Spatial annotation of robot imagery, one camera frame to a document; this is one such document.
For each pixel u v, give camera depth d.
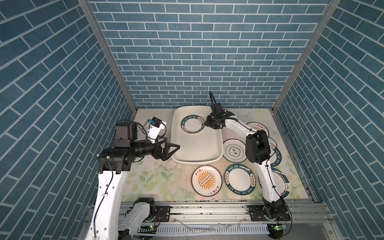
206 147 0.99
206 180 0.84
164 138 0.65
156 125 0.54
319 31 0.79
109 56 0.87
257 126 1.11
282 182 0.84
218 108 0.85
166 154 0.53
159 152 0.53
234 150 0.97
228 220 0.74
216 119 0.80
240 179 0.86
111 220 0.36
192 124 1.10
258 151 0.62
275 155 0.95
